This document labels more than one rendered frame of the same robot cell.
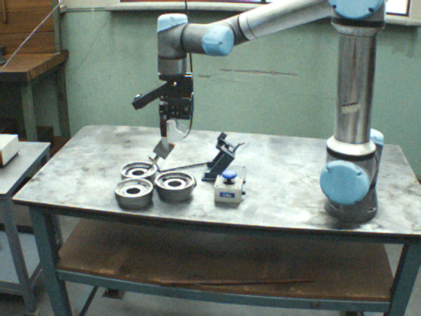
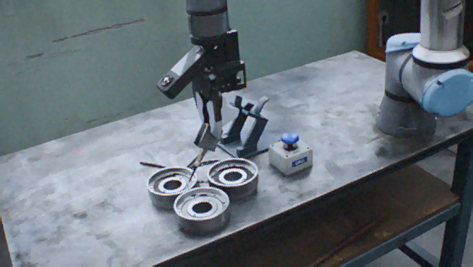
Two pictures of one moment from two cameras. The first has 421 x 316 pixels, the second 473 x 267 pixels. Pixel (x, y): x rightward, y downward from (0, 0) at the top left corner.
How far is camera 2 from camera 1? 0.72 m
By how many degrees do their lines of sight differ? 32
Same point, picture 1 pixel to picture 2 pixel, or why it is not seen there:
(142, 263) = not seen: outside the picture
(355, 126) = (458, 29)
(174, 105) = (227, 75)
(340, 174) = (454, 84)
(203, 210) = (290, 190)
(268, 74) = (111, 29)
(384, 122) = (248, 40)
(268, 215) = (354, 164)
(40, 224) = not seen: outside the picture
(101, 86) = not seen: outside the picture
